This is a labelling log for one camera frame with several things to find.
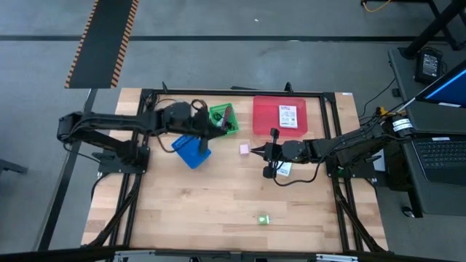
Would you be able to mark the tilted monitor blue screen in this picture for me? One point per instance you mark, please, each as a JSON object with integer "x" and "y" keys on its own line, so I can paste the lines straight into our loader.
{"x": 448, "y": 89}

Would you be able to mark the black laptop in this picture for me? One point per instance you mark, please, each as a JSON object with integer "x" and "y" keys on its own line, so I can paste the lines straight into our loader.
{"x": 442, "y": 160}

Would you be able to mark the black aluminium table frame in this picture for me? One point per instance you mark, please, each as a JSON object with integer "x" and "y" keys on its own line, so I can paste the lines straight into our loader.
{"x": 331, "y": 120}

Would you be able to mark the black stand leg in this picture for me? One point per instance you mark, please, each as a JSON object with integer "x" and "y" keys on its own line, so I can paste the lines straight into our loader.
{"x": 433, "y": 29}

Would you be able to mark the green plastic basket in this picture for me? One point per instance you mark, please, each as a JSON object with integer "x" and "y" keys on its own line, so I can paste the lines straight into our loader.
{"x": 234, "y": 125}

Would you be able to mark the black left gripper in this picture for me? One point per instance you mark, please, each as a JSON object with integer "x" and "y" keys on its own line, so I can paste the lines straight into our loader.
{"x": 204, "y": 125}

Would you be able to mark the green white USB charger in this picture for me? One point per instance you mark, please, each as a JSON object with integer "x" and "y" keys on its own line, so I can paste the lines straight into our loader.
{"x": 263, "y": 220}

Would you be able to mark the white labelled box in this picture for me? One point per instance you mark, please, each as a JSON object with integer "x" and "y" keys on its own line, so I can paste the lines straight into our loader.
{"x": 285, "y": 171}
{"x": 288, "y": 116}

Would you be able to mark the black power adapter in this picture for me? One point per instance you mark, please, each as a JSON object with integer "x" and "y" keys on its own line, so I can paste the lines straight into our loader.
{"x": 429, "y": 66}

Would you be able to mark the blue plastic basket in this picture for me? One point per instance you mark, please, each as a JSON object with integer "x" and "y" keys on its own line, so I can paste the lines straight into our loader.
{"x": 191, "y": 156}

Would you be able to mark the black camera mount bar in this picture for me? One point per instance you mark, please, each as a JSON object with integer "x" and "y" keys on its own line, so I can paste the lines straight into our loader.
{"x": 233, "y": 255}

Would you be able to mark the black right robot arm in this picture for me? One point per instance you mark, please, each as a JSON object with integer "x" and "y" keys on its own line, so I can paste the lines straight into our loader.
{"x": 356, "y": 145}

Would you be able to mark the small pink charger block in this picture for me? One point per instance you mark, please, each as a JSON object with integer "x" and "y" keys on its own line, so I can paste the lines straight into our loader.
{"x": 244, "y": 150}

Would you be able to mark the red translucent plastic bin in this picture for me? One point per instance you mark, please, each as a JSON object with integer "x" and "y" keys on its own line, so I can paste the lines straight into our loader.
{"x": 265, "y": 116}

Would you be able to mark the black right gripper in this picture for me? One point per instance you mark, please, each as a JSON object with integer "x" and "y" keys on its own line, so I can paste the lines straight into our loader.
{"x": 287, "y": 151}

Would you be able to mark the black hazard-striped floor mat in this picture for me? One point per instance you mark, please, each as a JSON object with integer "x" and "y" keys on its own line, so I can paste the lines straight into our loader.
{"x": 103, "y": 40}

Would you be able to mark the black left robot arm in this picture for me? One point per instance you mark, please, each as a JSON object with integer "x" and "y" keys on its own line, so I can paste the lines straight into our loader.
{"x": 109, "y": 125}

